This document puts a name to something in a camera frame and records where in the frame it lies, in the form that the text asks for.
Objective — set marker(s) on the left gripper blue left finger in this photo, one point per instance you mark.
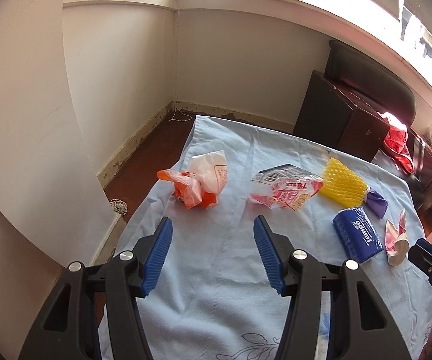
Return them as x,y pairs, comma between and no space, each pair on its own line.
152,254

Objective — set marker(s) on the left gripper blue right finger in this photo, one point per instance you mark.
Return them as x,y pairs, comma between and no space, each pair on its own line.
272,251

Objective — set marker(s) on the pink printed paper cup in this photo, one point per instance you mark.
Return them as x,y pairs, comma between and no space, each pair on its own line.
396,240

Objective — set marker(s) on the purple cloth bundle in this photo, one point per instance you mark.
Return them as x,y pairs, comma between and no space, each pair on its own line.
376,202

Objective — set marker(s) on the blue Tempo tissue pack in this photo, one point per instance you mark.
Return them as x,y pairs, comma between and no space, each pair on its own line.
357,234

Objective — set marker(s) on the clear red printed wrapper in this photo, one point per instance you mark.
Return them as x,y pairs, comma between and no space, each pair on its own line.
285,186

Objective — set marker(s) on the orange white plastic bag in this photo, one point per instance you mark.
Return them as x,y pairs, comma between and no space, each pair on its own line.
202,182

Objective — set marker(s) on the yellow foam fruit net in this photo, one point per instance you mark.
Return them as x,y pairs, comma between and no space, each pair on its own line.
342,185

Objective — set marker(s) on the light blue floral tablecloth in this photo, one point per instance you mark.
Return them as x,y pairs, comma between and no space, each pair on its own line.
213,299

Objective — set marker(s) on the red polka dot garment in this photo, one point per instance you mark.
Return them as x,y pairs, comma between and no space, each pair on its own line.
395,143

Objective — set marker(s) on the black leather armchair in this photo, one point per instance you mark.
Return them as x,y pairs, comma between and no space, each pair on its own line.
343,109

